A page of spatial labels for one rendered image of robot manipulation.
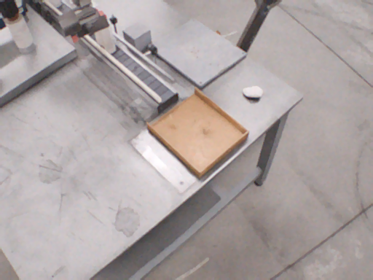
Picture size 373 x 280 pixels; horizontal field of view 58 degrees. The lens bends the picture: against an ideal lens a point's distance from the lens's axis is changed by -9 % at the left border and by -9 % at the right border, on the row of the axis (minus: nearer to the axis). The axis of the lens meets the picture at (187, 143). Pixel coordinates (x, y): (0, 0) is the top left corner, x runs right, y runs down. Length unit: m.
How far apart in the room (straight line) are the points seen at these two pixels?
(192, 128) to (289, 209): 1.01
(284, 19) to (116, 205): 2.49
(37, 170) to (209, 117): 0.72
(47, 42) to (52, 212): 0.88
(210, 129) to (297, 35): 1.95
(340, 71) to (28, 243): 2.52
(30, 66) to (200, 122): 0.85
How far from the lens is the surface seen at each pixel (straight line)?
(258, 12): 2.10
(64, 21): 1.19
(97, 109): 1.55
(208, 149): 1.38
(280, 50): 3.04
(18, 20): 1.77
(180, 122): 1.45
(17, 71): 1.80
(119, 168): 1.38
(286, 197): 2.27
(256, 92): 1.53
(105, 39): 1.64
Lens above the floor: 2.01
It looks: 58 degrees down
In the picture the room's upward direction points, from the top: 2 degrees counter-clockwise
